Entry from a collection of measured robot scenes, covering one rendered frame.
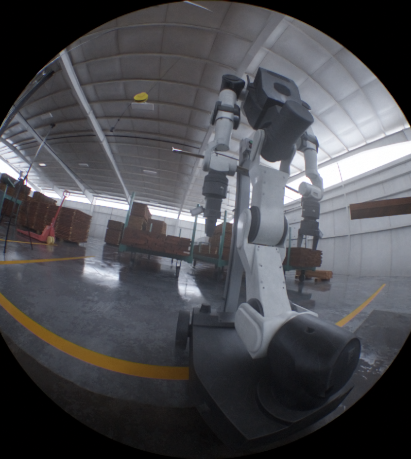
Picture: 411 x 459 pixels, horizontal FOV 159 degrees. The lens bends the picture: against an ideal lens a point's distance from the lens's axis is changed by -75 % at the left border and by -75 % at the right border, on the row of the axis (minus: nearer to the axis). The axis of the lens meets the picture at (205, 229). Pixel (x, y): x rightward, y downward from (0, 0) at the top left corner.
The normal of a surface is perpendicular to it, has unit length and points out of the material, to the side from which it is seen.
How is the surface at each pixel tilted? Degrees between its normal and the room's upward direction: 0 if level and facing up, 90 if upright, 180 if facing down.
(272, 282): 60
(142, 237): 90
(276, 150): 180
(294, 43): 174
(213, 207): 101
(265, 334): 71
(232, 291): 90
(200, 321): 45
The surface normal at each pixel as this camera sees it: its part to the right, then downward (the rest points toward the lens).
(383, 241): -0.95, -0.23
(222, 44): -0.20, 0.97
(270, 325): 0.15, -0.65
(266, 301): 0.15, -0.79
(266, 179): 0.06, 0.02
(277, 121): -0.96, 0.25
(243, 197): 0.25, -0.12
